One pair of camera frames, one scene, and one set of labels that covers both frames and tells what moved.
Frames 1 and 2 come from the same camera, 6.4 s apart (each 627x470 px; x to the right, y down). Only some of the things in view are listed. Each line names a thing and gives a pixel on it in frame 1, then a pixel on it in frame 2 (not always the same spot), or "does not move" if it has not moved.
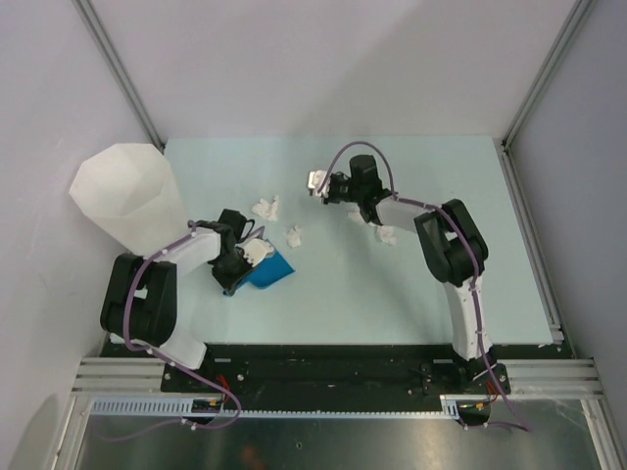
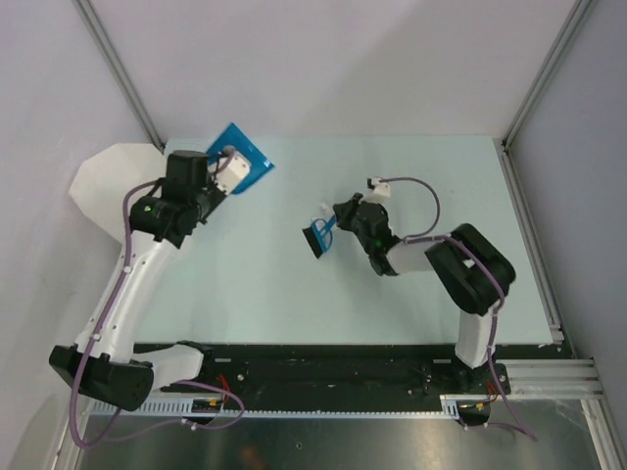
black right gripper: (329, 199) → (346, 210)
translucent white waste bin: (129, 192) does not move
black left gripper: (229, 284) → (219, 198)
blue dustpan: (268, 271) → (239, 140)
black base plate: (335, 370) does not move
